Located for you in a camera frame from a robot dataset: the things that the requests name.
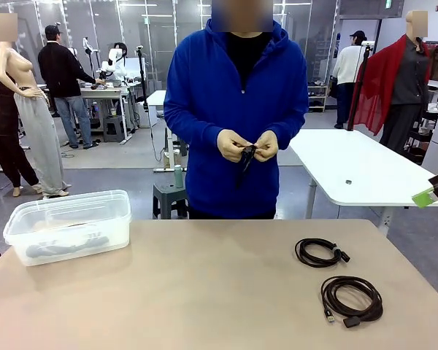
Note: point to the man in black jacket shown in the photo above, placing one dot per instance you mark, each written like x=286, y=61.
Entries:
x=58, y=73

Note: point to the person's left hand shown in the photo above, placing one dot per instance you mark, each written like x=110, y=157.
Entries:
x=267, y=146

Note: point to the mannequin with red cardigan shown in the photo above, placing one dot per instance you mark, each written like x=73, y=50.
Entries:
x=372, y=91

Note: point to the person's left forearm blue sleeve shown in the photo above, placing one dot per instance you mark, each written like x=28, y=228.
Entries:
x=292, y=127

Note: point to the grey workbench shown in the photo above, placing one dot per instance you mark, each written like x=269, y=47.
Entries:
x=102, y=93

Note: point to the grey metal bracket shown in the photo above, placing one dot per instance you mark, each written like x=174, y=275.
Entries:
x=168, y=193

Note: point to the white table with metal legs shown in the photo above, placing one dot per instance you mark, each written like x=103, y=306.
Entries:
x=368, y=156

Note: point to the person's right forearm blue sleeve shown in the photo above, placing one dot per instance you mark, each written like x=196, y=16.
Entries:
x=193, y=125

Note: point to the mannequin in grey shirt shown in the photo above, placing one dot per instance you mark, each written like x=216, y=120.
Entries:
x=409, y=73

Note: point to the wooden shoe shelf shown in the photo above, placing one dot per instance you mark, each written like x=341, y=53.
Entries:
x=317, y=98

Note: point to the clear plastic storage container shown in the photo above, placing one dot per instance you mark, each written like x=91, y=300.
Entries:
x=58, y=204

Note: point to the thin black camera tripod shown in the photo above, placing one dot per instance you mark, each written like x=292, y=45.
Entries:
x=142, y=73

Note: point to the green bottle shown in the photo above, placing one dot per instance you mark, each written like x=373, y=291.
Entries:
x=178, y=176

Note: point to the person in white sweater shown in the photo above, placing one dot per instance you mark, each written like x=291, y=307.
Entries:
x=346, y=65

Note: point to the person in blue hoodie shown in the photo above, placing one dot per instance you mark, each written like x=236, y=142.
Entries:
x=211, y=91

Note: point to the person's right hand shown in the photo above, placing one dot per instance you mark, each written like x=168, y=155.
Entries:
x=231, y=146

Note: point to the small grey step stool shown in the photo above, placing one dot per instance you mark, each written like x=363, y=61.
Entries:
x=113, y=127

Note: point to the small white robot arm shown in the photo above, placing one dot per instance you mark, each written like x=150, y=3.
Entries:
x=115, y=58

